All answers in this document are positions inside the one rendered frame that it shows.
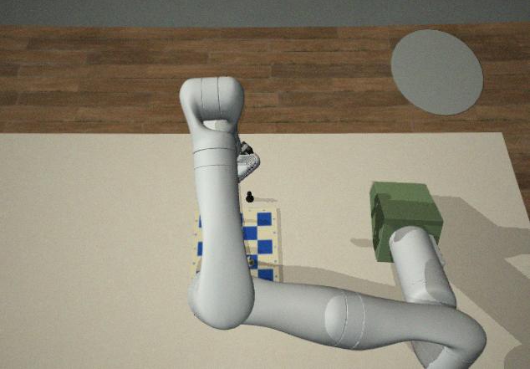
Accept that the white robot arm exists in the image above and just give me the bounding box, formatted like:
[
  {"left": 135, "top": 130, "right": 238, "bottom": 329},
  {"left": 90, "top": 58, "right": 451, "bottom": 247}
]
[{"left": 180, "top": 76, "right": 487, "bottom": 369}]

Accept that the blue and cream chessboard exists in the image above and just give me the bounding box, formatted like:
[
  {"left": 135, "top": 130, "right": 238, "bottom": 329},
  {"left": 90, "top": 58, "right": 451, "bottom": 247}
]
[{"left": 190, "top": 208, "right": 279, "bottom": 282}]

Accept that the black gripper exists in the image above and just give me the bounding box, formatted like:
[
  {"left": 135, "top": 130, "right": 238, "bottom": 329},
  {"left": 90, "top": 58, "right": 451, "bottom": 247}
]
[{"left": 241, "top": 141, "right": 253, "bottom": 155}]

